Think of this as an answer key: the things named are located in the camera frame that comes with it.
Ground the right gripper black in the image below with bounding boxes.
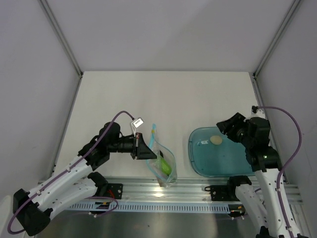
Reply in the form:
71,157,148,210
216,113,253,148

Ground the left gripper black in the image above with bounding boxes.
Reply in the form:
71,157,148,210
108,132,157,160

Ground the green chili pepper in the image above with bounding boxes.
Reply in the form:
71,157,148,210
154,151,164,169

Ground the white egg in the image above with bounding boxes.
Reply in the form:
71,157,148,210
210,135,223,145

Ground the clear zip top bag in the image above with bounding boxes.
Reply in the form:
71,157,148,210
146,123,177,188

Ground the green cucumber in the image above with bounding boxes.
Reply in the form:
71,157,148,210
161,159,172,176

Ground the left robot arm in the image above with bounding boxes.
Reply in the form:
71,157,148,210
12,122,157,236

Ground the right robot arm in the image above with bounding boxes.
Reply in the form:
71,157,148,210
216,113,303,238

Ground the teal plastic tray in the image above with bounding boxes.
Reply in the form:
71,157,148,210
188,126,254,178

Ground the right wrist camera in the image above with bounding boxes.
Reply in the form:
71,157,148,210
251,106,265,119

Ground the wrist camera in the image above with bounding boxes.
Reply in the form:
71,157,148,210
130,117,144,135
251,106,265,119

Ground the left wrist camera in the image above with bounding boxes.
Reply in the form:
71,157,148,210
130,117,144,135

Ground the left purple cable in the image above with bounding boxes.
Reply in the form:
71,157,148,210
7,111,119,235

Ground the aluminium rail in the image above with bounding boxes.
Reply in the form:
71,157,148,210
37,175,304,205

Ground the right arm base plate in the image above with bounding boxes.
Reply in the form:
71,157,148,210
204,185,239,202

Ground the white slotted cable duct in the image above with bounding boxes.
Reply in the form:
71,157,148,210
68,201,230,214

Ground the right frame post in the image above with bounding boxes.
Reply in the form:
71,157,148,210
252,0,304,77

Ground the frame post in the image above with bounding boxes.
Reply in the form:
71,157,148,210
252,0,304,77
37,0,84,77

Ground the left frame post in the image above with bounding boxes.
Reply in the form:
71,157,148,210
37,0,84,77

